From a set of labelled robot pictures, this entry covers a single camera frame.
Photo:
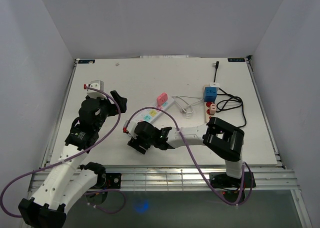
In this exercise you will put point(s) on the papers at back edge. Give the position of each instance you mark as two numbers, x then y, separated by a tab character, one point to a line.
165	56

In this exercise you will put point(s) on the white multicolour power strip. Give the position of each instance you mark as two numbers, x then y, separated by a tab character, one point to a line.
153	113

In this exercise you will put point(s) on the beige red power strip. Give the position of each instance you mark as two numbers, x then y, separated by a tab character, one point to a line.
206	107

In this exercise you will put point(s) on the pink plug adapter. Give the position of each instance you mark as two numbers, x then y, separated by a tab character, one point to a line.
161	99

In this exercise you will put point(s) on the blue cube socket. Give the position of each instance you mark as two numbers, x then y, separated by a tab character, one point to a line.
210	94

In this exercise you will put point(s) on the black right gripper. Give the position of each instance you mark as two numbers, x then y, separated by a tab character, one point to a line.
135	143

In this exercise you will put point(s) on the white usb charger plug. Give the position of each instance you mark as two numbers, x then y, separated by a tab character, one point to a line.
213	84

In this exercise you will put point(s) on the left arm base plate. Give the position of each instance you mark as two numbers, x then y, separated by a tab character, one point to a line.
111	180

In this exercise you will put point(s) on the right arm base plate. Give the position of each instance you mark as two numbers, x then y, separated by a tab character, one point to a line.
222	181

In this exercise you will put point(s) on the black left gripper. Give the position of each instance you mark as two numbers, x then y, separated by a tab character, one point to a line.
120	100

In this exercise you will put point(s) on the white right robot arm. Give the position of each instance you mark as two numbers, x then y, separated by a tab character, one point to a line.
221	137

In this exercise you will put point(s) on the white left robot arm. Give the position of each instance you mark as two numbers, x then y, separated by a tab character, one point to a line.
70	179

